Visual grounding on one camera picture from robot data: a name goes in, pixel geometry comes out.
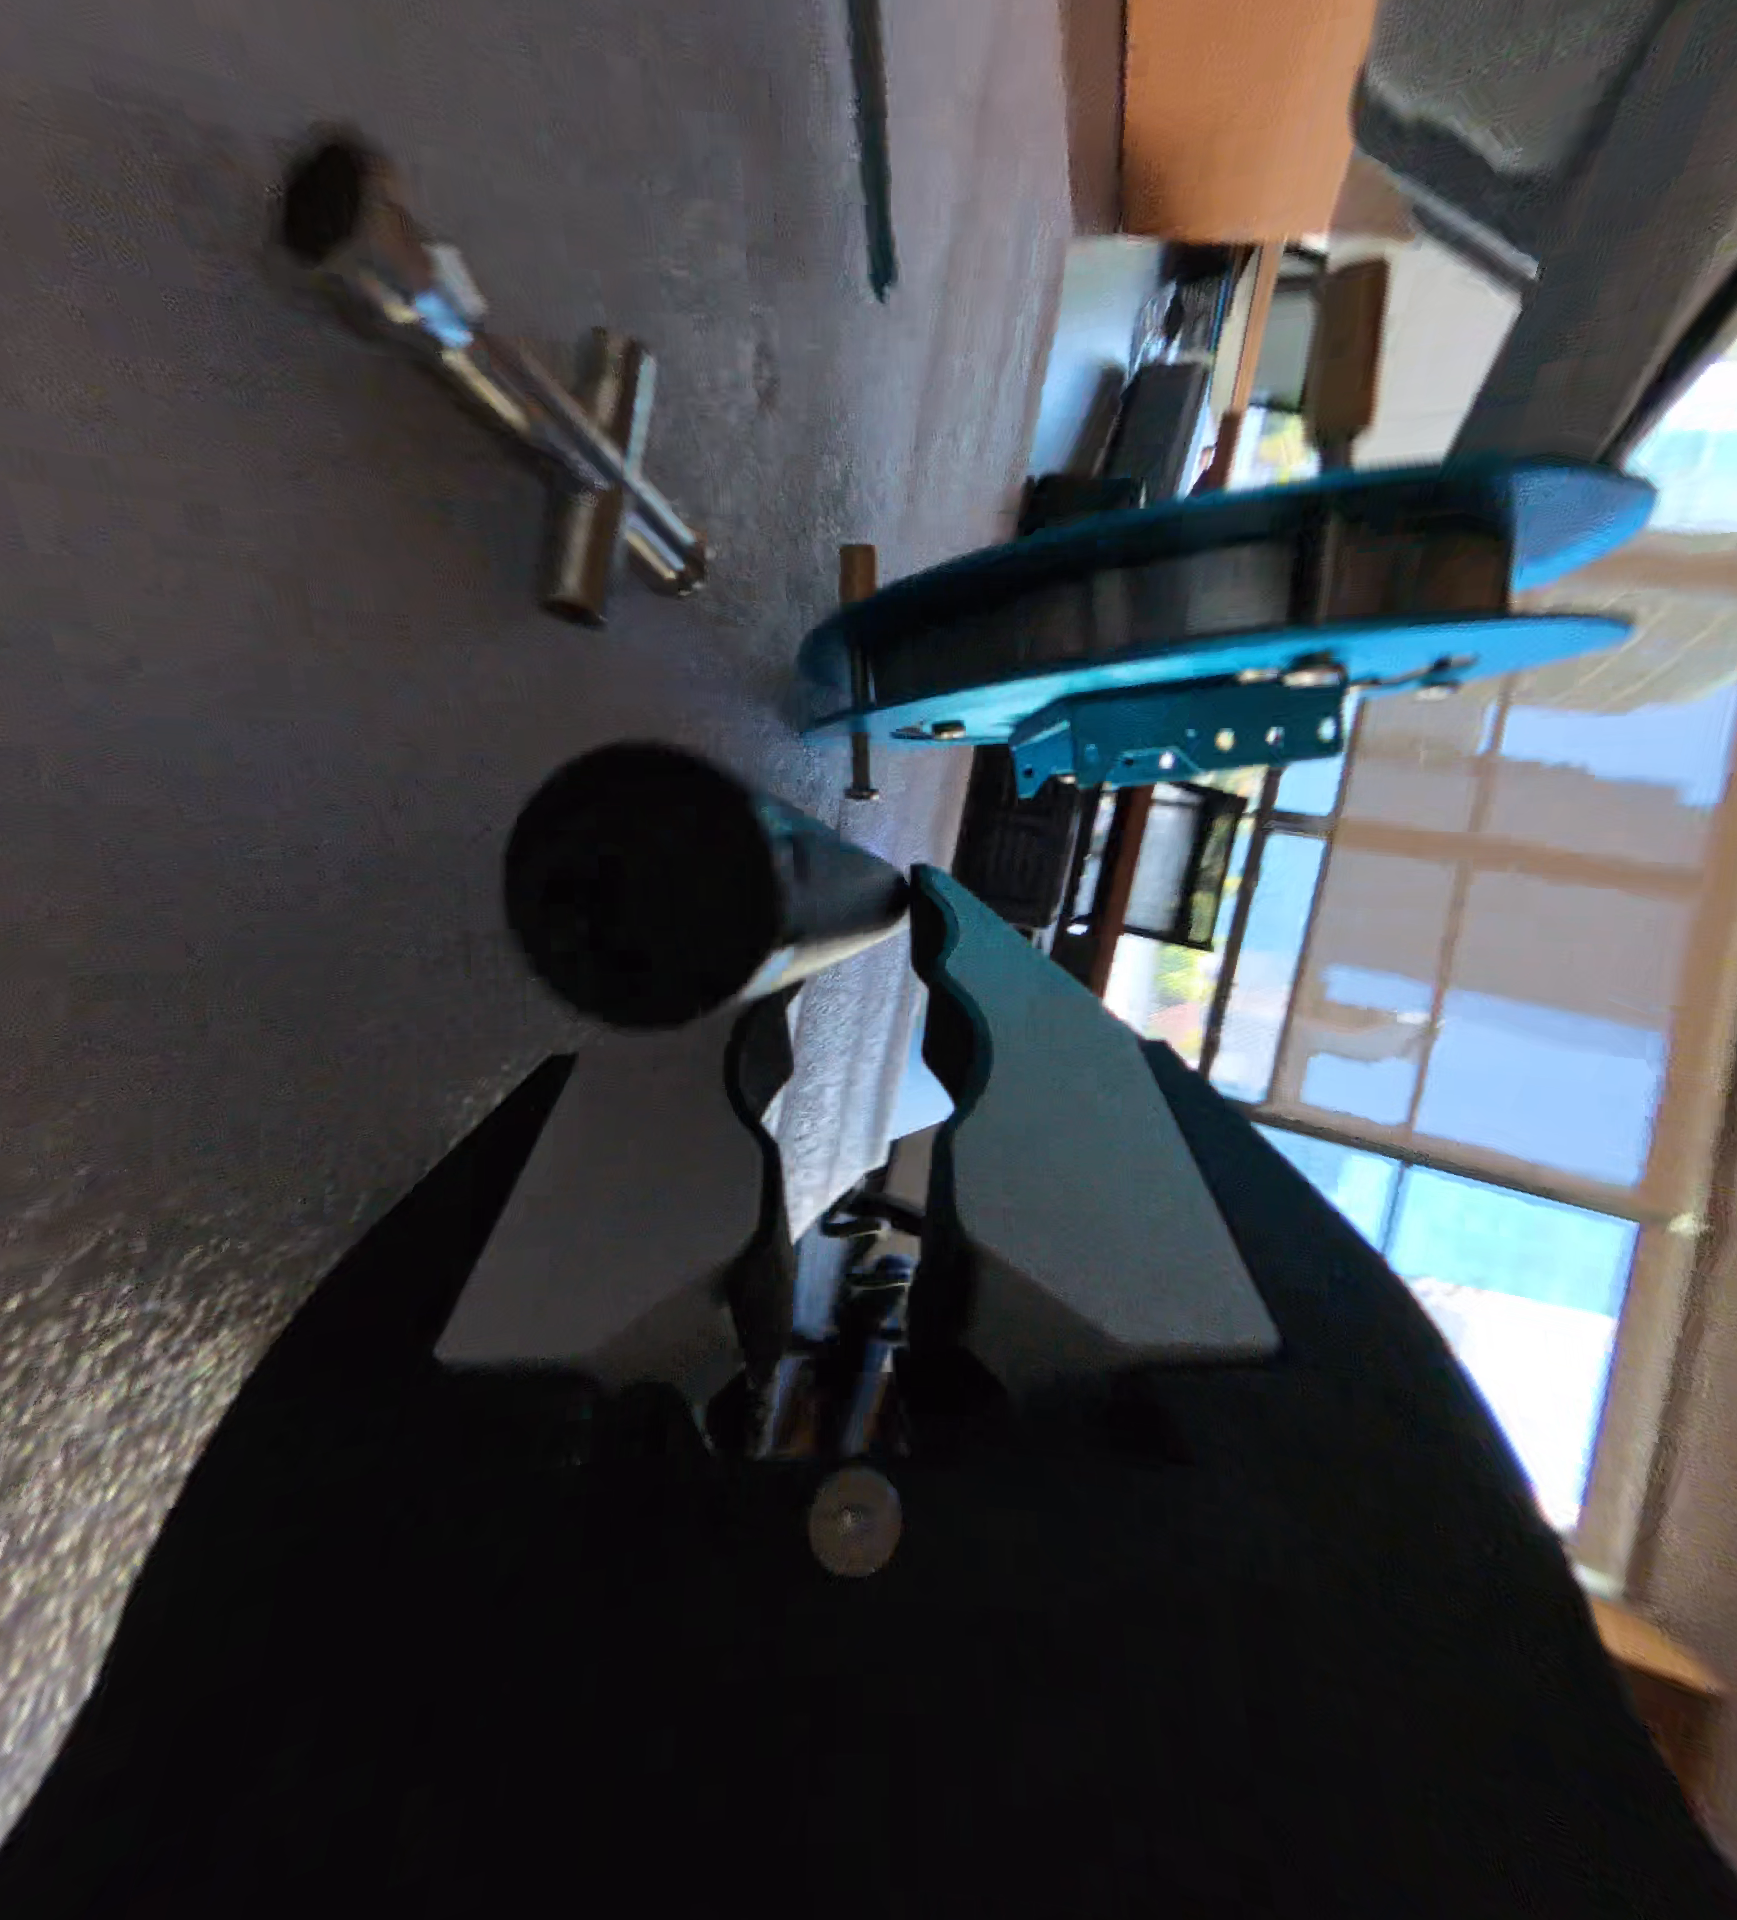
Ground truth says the white foam mat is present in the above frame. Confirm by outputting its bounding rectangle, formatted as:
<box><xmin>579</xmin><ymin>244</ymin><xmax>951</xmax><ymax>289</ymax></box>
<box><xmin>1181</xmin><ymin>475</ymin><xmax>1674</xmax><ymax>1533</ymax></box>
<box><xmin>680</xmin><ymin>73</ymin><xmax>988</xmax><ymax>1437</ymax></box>
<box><xmin>0</xmin><ymin>0</ymin><xmax>1094</xmax><ymax>1920</ymax></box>

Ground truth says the blue metal wheel assembly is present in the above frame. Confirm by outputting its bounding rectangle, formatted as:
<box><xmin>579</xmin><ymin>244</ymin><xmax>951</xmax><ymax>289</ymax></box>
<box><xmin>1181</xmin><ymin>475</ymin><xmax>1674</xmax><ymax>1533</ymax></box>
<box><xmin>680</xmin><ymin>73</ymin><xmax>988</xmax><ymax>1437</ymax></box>
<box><xmin>793</xmin><ymin>457</ymin><xmax>1657</xmax><ymax>798</ymax></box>

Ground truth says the orange cardboard box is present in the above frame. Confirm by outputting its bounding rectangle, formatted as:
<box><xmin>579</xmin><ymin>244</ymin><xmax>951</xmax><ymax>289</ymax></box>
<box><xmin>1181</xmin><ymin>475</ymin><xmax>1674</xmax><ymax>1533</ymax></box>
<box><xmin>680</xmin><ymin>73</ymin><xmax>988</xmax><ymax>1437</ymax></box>
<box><xmin>1120</xmin><ymin>0</ymin><xmax>1382</xmax><ymax>247</ymax></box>

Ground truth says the black precision screwdriver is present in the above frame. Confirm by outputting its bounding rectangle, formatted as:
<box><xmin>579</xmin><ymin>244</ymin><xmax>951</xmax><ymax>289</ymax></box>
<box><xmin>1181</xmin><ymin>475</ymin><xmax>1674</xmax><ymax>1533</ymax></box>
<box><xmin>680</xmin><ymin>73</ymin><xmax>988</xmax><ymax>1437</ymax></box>
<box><xmin>502</xmin><ymin>742</ymin><xmax>913</xmax><ymax>1035</ymax></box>

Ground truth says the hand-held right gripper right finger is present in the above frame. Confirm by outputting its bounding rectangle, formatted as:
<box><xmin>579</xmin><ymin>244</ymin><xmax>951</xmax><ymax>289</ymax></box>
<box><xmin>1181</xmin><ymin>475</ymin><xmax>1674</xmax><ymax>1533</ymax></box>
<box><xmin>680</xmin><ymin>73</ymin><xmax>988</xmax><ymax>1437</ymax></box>
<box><xmin>906</xmin><ymin>864</ymin><xmax>1286</xmax><ymax>1370</ymax></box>

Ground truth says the silver cross wrench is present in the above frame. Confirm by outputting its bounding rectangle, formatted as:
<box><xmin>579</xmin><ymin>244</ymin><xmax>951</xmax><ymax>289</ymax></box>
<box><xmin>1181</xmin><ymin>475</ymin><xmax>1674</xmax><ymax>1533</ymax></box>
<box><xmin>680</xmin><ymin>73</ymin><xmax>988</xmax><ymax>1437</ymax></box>
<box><xmin>281</xmin><ymin>127</ymin><xmax>713</xmax><ymax>630</ymax></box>

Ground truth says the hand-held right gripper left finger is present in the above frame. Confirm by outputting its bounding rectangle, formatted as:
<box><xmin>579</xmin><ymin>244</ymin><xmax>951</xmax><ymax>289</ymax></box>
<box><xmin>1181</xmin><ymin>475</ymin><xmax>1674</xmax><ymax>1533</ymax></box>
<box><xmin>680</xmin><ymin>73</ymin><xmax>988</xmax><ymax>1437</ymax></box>
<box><xmin>436</xmin><ymin>992</ymin><xmax>803</xmax><ymax>1420</ymax></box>

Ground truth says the large window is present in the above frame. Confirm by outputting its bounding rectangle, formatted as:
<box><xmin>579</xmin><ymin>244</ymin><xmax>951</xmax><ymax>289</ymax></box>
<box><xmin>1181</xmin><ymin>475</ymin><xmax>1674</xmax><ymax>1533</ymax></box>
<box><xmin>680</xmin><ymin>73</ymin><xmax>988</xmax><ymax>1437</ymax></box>
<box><xmin>1213</xmin><ymin>271</ymin><xmax>1737</xmax><ymax>1533</ymax></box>

